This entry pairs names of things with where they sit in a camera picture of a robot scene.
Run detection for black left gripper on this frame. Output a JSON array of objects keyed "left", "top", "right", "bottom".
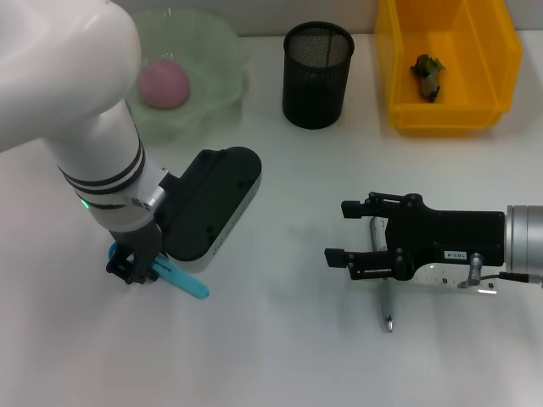
[{"left": 104, "top": 223, "right": 165, "bottom": 287}]

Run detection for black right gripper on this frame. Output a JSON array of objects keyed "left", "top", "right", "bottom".
[{"left": 323, "top": 191, "right": 509, "bottom": 282}]

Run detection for blue scissors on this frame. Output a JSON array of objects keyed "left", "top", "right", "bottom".
[{"left": 108, "top": 242, "right": 210, "bottom": 300}]

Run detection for green plastic wrapper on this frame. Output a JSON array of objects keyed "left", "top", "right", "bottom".
[{"left": 409, "top": 53, "right": 449, "bottom": 103}]

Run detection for pink peach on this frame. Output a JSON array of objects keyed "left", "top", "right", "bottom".
[{"left": 136, "top": 59, "right": 191, "bottom": 110}]

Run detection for silver pen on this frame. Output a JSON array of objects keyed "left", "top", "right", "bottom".
[{"left": 367, "top": 216, "right": 396, "bottom": 334}]

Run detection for clear plastic ruler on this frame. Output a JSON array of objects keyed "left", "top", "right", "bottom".
[{"left": 413, "top": 261, "right": 500, "bottom": 297}]

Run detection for black mesh pen holder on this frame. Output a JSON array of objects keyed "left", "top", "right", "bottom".
[{"left": 282, "top": 21, "right": 355, "bottom": 130}]

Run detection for translucent green fruit plate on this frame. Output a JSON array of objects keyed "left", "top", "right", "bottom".
[{"left": 126, "top": 8, "right": 251, "bottom": 143}]

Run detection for yellow plastic bin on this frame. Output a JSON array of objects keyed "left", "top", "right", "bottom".
[{"left": 373, "top": 0, "right": 523, "bottom": 137}]

